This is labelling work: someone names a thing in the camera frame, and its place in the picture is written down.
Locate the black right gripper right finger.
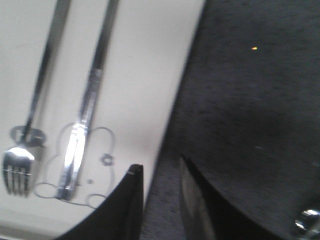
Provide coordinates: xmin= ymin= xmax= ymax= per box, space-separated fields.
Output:
xmin=179 ymin=155 xmax=279 ymax=240

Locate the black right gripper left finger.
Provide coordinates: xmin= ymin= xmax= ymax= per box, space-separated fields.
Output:
xmin=58 ymin=164 xmax=144 ymax=240

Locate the cream rabbit serving tray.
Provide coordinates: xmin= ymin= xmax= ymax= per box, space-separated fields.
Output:
xmin=0 ymin=0 xmax=204 ymax=240

